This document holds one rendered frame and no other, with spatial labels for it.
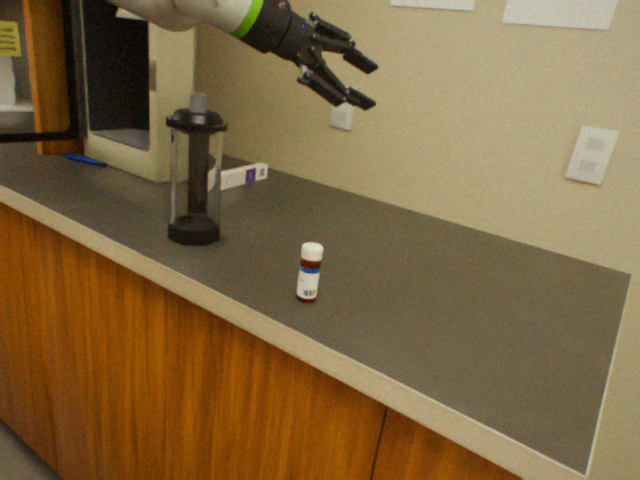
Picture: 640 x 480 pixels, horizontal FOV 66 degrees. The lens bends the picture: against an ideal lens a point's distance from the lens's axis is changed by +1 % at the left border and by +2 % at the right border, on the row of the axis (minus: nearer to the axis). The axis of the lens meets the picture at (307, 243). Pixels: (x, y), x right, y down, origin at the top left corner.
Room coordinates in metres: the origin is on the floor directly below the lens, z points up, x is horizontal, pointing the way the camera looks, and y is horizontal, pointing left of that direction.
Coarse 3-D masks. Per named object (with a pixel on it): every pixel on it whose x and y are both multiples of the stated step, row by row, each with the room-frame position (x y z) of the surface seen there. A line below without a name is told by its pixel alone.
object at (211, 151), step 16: (176, 144) 0.85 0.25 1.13; (192, 144) 0.84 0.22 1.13; (208, 144) 0.85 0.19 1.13; (176, 160) 0.85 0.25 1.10; (192, 160) 0.84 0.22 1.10; (208, 160) 0.85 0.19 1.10; (176, 176) 0.85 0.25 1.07; (192, 176) 0.84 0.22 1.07; (208, 176) 0.85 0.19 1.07; (176, 192) 0.85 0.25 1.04; (192, 192) 0.84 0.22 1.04; (208, 192) 0.86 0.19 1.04; (176, 208) 0.85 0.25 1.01; (192, 208) 0.84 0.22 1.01; (208, 208) 0.86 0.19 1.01; (176, 224) 0.85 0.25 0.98; (192, 224) 0.84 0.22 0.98; (208, 224) 0.86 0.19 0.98
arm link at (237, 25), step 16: (160, 0) 0.86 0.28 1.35; (176, 0) 0.80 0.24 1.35; (192, 0) 0.79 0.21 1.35; (208, 0) 0.80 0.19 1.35; (224, 0) 0.81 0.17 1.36; (240, 0) 0.82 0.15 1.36; (256, 0) 0.84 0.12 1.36; (176, 16) 0.86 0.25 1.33; (192, 16) 0.82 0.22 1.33; (208, 16) 0.82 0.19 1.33; (224, 16) 0.82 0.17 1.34; (240, 16) 0.83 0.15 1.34; (256, 16) 0.84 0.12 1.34; (240, 32) 0.85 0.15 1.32
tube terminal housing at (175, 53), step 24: (168, 48) 1.23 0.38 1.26; (192, 48) 1.30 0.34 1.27; (168, 72) 1.23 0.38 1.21; (192, 72) 1.30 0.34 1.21; (168, 96) 1.23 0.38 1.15; (96, 144) 1.35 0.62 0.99; (120, 144) 1.29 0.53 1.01; (168, 144) 1.23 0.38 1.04; (120, 168) 1.29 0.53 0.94; (144, 168) 1.23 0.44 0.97; (168, 168) 1.23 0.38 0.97
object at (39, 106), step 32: (0, 0) 1.24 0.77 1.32; (32, 0) 1.29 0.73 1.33; (0, 32) 1.23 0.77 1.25; (32, 32) 1.28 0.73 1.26; (0, 64) 1.22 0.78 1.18; (32, 64) 1.28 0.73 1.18; (64, 64) 1.34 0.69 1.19; (0, 96) 1.22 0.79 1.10; (32, 96) 1.27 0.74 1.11; (64, 96) 1.33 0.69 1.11; (0, 128) 1.21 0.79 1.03; (32, 128) 1.27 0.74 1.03; (64, 128) 1.33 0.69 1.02
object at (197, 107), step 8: (192, 96) 0.88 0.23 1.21; (200, 96) 0.88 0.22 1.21; (192, 104) 0.88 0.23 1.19; (200, 104) 0.88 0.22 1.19; (176, 112) 0.87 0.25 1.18; (184, 112) 0.86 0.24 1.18; (192, 112) 0.87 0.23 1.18; (200, 112) 0.88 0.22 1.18; (208, 112) 0.90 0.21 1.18; (184, 120) 0.85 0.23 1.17; (192, 120) 0.85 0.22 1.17; (200, 120) 0.85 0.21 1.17; (208, 120) 0.86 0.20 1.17; (216, 120) 0.87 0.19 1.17
